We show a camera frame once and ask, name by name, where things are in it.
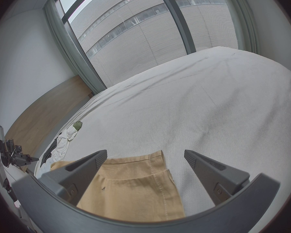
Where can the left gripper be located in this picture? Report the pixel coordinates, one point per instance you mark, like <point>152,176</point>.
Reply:
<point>21,159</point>

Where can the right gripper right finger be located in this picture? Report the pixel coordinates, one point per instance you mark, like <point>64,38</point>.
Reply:
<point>213,173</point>

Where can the pale grey garment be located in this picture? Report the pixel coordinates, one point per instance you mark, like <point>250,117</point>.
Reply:
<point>44,167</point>

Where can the olive green garment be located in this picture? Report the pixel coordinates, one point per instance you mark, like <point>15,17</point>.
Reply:
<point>77,125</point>

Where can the tan shorts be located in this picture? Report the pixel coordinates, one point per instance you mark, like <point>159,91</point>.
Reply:
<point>131,188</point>

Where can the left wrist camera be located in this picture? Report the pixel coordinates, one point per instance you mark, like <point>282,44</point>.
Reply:
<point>18,148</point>

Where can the black T-shirt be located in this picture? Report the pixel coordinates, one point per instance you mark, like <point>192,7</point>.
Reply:
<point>48,154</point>

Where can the white garment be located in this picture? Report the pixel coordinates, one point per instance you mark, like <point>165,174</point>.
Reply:
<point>63,147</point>

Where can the grey-green curtain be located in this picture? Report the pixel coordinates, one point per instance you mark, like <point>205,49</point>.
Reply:
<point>70,52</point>
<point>245,20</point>

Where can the window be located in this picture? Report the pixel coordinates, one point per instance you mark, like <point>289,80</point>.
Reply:
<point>140,33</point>

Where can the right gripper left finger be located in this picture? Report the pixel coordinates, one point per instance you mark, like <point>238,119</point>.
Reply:
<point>80,173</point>

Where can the bed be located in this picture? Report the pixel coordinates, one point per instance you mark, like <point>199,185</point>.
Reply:
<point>184,101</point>

